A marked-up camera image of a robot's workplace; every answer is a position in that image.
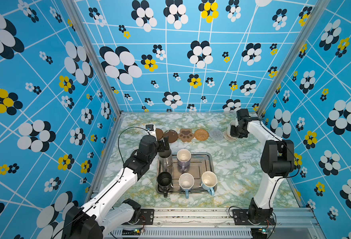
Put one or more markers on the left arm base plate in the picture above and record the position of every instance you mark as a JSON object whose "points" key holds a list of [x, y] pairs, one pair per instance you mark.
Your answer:
{"points": [[145, 217]]}

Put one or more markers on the purple ceramic mug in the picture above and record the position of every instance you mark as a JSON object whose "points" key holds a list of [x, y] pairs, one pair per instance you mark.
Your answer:
{"points": [[183, 159]]}

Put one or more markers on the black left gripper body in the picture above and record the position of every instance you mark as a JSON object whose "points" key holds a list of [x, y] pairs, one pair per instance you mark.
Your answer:
{"points": [[160, 147]]}

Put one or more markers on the blue handled cream mug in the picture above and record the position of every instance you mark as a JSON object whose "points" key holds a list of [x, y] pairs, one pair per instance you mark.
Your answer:
{"points": [[209, 181]]}

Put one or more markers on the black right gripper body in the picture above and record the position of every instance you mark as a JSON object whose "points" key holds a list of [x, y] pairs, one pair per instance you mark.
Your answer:
{"points": [[235, 132]]}

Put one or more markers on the metal serving tray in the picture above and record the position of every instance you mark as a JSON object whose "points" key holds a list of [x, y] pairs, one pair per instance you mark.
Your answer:
{"points": [[199, 164]]}

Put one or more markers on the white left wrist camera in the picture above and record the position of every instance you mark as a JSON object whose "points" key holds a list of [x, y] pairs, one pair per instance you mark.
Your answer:
{"points": [[151, 129]]}

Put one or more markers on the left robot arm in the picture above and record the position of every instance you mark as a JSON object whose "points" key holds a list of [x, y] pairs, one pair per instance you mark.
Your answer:
{"points": [[97, 218]]}

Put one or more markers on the aluminium corner post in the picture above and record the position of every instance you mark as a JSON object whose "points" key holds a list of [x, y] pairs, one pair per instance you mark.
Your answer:
{"points": [[74, 15], [292, 54]]}

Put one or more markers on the aluminium corner post left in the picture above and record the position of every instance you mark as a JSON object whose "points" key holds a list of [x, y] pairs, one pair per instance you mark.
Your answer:
{"points": [[74, 15]]}

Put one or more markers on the aluminium corner post right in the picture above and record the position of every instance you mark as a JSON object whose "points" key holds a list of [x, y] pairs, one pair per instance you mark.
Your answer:
{"points": [[292, 54]]}

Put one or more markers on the black mug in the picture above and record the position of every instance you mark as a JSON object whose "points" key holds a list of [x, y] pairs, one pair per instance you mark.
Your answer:
{"points": [[164, 181]]}

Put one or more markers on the white ceramic mug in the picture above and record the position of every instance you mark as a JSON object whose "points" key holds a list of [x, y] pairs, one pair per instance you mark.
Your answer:
{"points": [[232, 129]]}

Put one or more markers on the plain brown round coaster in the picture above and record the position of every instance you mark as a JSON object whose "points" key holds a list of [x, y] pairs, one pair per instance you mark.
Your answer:
{"points": [[159, 133]]}

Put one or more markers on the paw print cork coaster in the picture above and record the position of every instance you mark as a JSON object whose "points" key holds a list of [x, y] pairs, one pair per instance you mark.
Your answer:
{"points": [[186, 135]]}

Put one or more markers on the grey woven round coaster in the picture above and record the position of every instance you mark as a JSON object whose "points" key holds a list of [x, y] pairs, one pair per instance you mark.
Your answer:
{"points": [[216, 134]]}

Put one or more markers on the scratched brown round coaster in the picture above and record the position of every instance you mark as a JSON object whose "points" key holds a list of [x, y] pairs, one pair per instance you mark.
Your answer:
{"points": [[172, 135]]}

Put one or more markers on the aluminium front rail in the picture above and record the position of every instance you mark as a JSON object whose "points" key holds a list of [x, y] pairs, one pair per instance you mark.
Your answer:
{"points": [[217, 223]]}

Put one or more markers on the light blue mug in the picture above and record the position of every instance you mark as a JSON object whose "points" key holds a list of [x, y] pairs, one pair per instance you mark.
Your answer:
{"points": [[186, 182]]}

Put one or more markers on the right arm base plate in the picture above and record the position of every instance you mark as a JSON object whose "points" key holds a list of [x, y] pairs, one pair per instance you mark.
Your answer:
{"points": [[253, 218]]}

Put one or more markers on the rattan wicker round coaster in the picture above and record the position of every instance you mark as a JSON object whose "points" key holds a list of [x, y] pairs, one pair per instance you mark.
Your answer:
{"points": [[201, 134]]}

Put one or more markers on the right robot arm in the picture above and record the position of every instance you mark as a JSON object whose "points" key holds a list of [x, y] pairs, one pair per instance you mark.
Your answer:
{"points": [[277, 162]]}

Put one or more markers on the stainless steel cup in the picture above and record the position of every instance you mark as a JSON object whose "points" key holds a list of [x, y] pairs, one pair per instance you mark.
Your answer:
{"points": [[165, 159]]}

